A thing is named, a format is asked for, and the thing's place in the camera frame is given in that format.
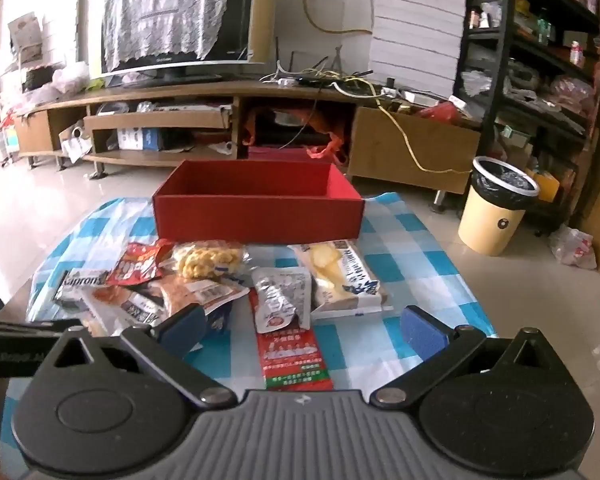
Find orange jug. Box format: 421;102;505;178
530;170;563;203

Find stack of white boards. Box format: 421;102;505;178
369;0;468;102

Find black bin liner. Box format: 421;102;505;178
471;156;541;211

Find black television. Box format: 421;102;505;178
87;0;281;88

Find white red plastic bag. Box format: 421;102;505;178
550;225;598;268

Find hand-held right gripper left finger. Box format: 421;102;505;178
42;304;238;411

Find black shelf rack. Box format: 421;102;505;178
457;0;600;241

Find wooden television stand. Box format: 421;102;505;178
12;77;483;196

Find silver white snack packet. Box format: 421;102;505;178
251;266;313;335

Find silver media player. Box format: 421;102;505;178
152;102;233;113

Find clear plastic bags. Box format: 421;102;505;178
52;61;91;93

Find red cardboard box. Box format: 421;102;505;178
152;160;366;242

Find blue white box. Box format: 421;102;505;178
117;127;161;152

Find printed cardboard box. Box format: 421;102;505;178
7;11;46;66

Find yellow cable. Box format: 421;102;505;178
330;72;476;176

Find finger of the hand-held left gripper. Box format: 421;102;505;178
0;315;83;337

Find small red plastic bag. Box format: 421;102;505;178
420;101;463;122

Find crumpled white bag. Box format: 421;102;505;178
59;122;93;163

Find white power strip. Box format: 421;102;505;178
382;87;446;103

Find white lace cloth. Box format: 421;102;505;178
101;0;241;70

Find long red snack packet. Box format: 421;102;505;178
247;287;335;392

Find blue white checked cloth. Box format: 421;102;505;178
0;192;498;396

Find black orange snack packet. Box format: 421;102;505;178
80;285;168;338

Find cream trash bin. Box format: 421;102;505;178
457;156;541;256

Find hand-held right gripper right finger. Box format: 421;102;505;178
370;305;561;408

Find black wafer packet white label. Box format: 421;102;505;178
50;269;112;308

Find orange brown snack packet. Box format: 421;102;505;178
147;277;251;323

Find white blue bread packet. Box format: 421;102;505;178
287;241;395;320

